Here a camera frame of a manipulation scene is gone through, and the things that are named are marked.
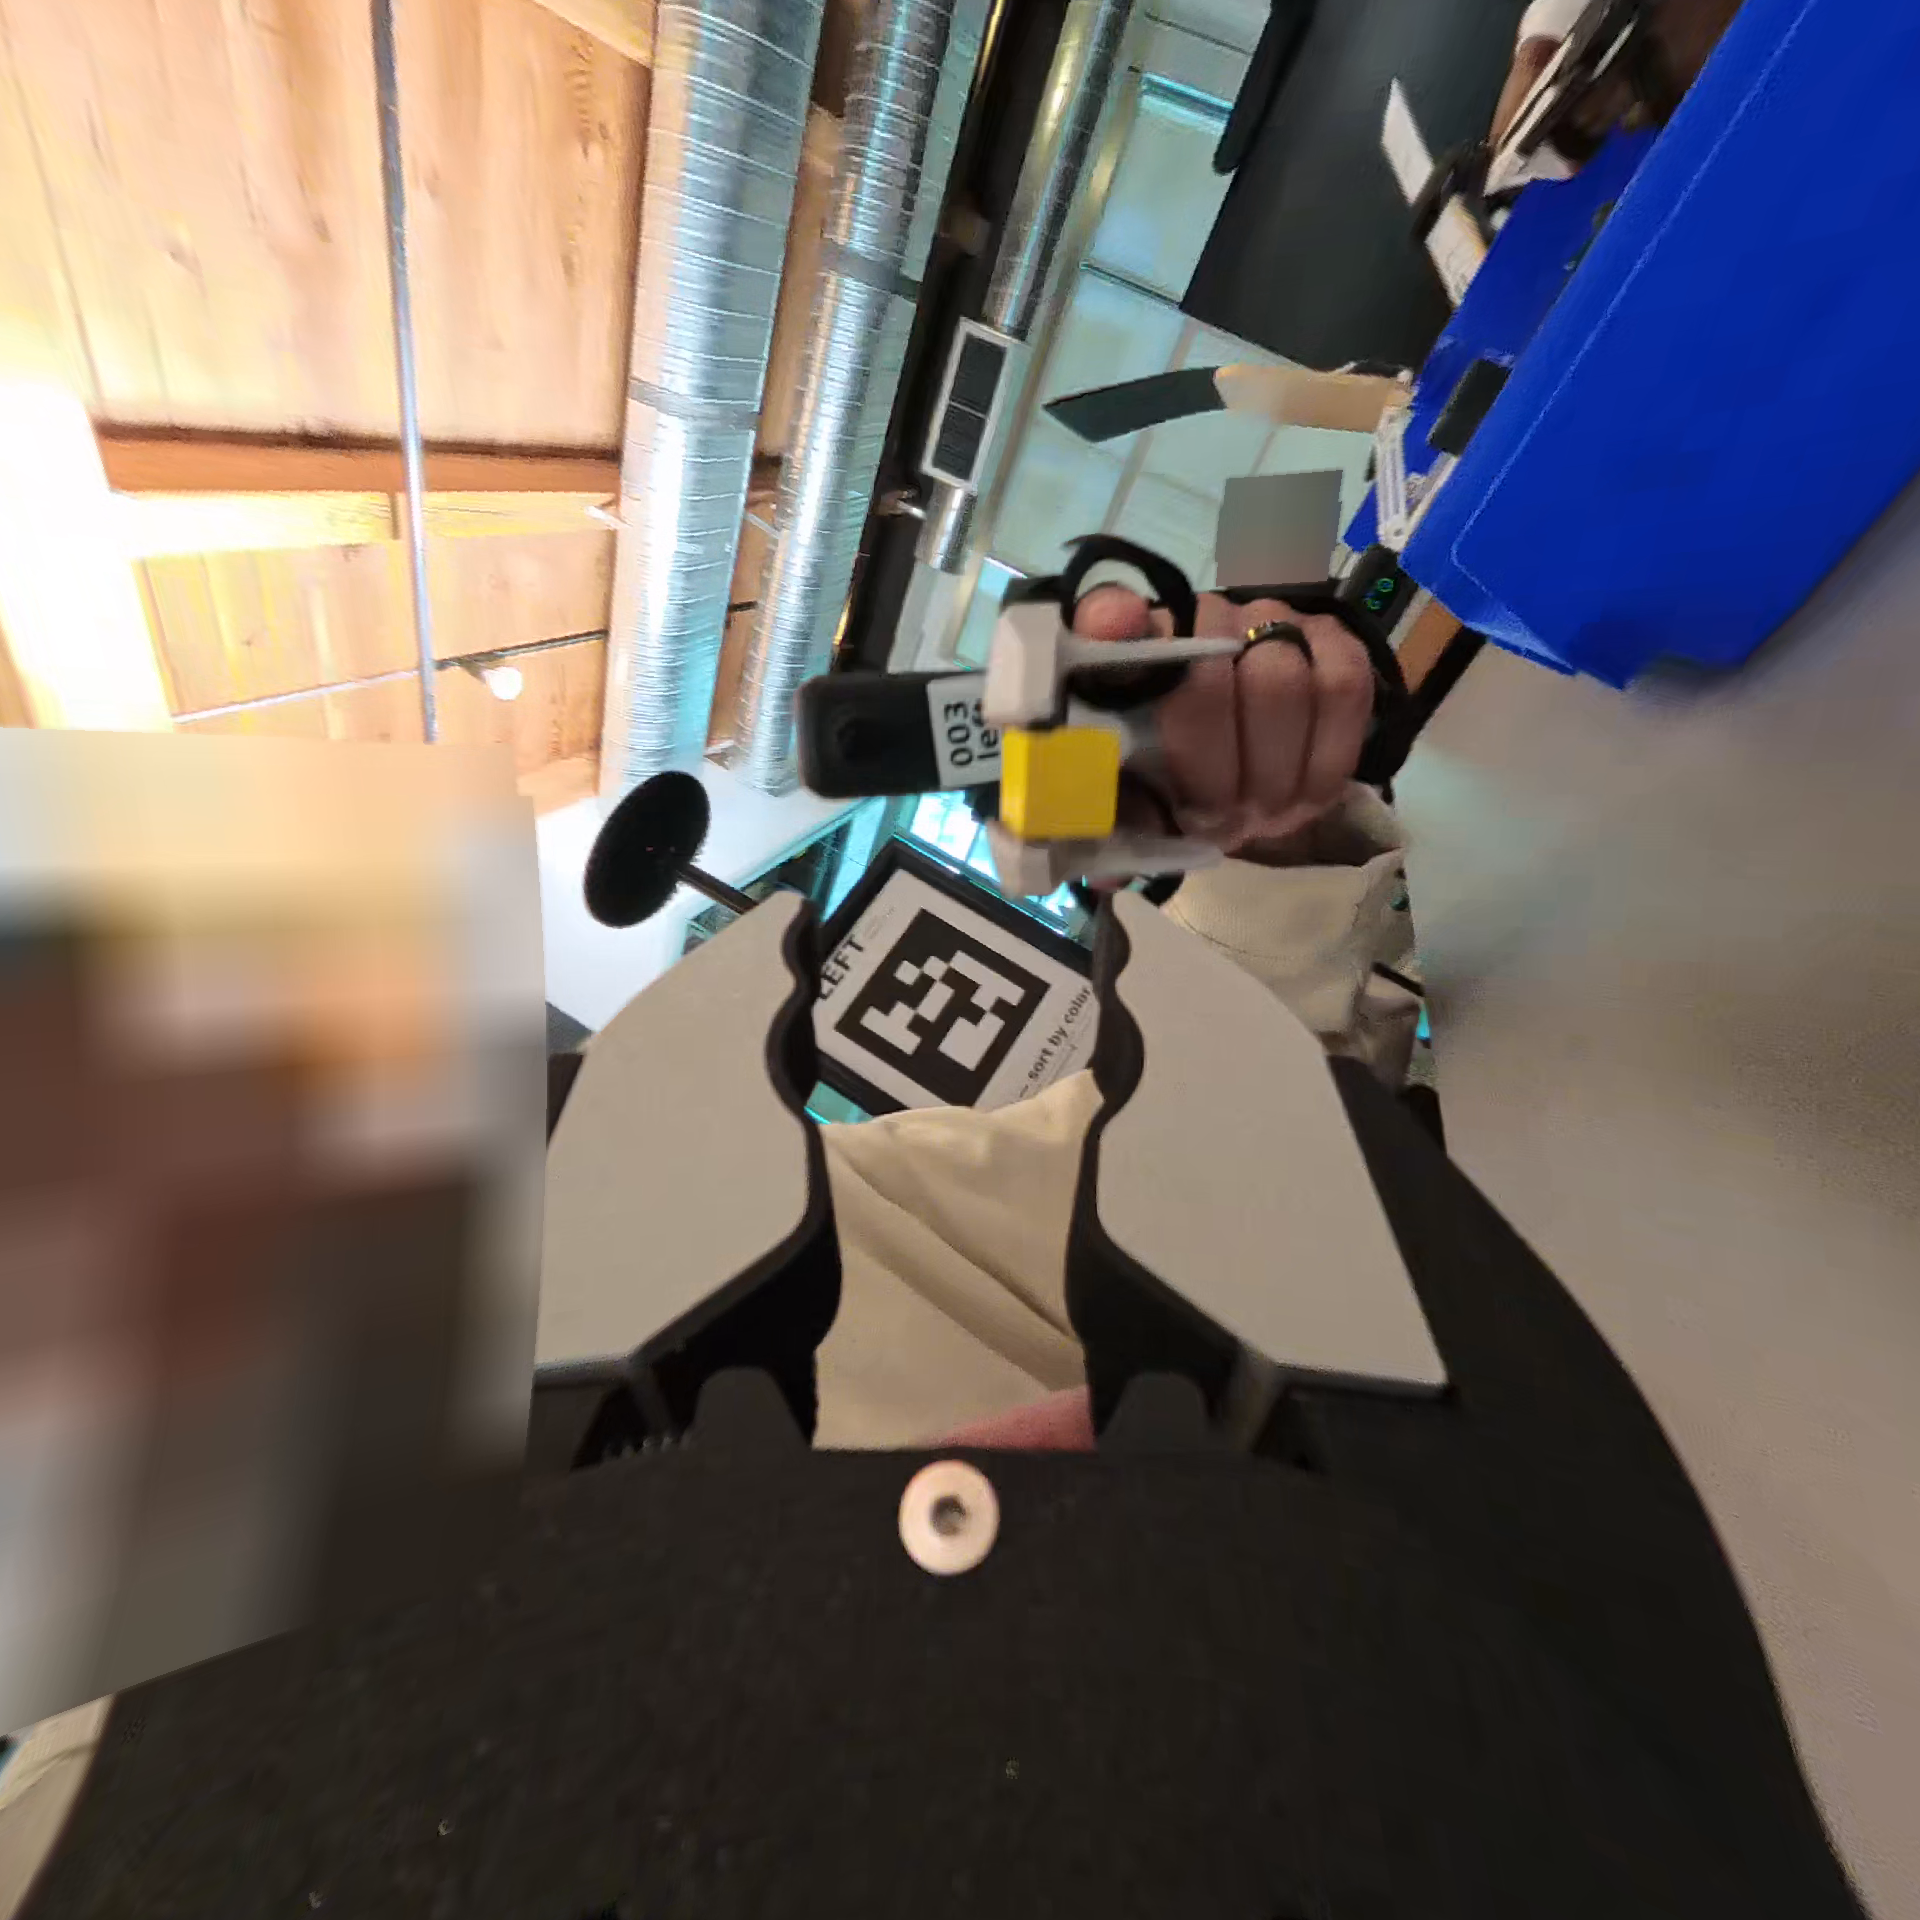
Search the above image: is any blue plastic bin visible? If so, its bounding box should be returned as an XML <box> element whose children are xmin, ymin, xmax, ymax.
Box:
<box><xmin>1418</xmin><ymin>131</ymin><xmax>1659</xmax><ymax>451</ymax></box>
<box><xmin>1411</xmin><ymin>0</ymin><xmax>1920</xmax><ymax>693</ymax></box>

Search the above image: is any white wire holder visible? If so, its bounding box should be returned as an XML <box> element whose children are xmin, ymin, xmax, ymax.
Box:
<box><xmin>1371</xmin><ymin>405</ymin><xmax>1446</xmax><ymax>553</ymax></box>

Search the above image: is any yellow wooden cube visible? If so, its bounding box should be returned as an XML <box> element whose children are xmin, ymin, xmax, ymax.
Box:
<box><xmin>1000</xmin><ymin>723</ymin><xmax>1125</xmax><ymax>838</ymax></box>

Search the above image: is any large black screen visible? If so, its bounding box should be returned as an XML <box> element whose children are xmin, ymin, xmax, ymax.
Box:
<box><xmin>1179</xmin><ymin>0</ymin><xmax>1519</xmax><ymax>368</ymax></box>

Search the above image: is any wooden board stand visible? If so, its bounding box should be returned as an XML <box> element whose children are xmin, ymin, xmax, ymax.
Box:
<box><xmin>1043</xmin><ymin>359</ymin><xmax>1419</xmax><ymax>448</ymax></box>

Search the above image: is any person's left forearm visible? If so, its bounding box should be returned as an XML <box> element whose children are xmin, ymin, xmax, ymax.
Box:
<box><xmin>1162</xmin><ymin>786</ymin><xmax>1419</xmax><ymax>1081</ymax></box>

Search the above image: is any black device with green light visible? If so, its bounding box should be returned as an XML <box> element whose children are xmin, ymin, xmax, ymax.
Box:
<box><xmin>1336</xmin><ymin>539</ymin><xmax>1488</xmax><ymax>706</ymax></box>

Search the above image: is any black disc on rod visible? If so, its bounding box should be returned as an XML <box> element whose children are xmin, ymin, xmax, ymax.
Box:
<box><xmin>583</xmin><ymin>773</ymin><xmax>759</xmax><ymax>927</ymax></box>

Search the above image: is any silver ventilation duct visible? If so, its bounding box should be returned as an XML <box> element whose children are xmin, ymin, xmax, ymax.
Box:
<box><xmin>736</xmin><ymin>0</ymin><xmax>963</xmax><ymax>797</ymax></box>
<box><xmin>599</xmin><ymin>0</ymin><xmax>842</xmax><ymax>797</ymax></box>

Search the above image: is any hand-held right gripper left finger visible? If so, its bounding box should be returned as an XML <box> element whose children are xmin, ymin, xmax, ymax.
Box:
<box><xmin>537</xmin><ymin>894</ymin><xmax>847</xmax><ymax>1390</ymax></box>

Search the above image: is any hanging ceiling sign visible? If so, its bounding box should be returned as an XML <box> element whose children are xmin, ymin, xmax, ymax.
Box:
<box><xmin>919</xmin><ymin>317</ymin><xmax>1022</xmax><ymax>489</ymax></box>

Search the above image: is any thin steel ceiling rod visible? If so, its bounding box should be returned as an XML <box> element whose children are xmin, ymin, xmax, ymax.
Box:
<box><xmin>374</xmin><ymin>0</ymin><xmax>445</xmax><ymax>747</ymax></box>

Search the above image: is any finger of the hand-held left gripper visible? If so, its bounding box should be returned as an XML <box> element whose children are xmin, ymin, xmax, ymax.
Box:
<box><xmin>983</xmin><ymin>599</ymin><xmax>1163</xmax><ymax>751</ymax></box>
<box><xmin>998</xmin><ymin>834</ymin><xmax>1225</xmax><ymax>896</ymax></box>

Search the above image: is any white printed paper strip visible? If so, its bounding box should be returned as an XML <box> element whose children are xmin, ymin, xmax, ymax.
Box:
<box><xmin>1381</xmin><ymin>81</ymin><xmax>1446</xmax><ymax>202</ymax></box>

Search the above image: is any steel ceiling pipe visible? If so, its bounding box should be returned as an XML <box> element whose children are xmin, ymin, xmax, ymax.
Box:
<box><xmin>915</xmin><ymin>0</ymin><xmax>1134</xmax><ymax>570</ymax></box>

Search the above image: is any person's left hand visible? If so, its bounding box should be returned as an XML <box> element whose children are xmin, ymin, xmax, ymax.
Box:
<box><xmin>1072</xmin><ymin>584</ymin><xmax>1384</xmax><ymax>857</ymax></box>

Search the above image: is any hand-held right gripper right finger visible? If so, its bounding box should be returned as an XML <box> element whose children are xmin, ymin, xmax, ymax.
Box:
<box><xmin>1067</xmin><ymin>890</ymin><xmax>1451</xmax><ymax>1402</ymax></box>

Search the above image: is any printed marker sign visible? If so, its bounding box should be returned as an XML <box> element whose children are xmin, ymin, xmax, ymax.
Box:
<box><xmin>809</xmin><ymin>838</ymin><xmax>1101</xmax><ymax>1119</ymax></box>

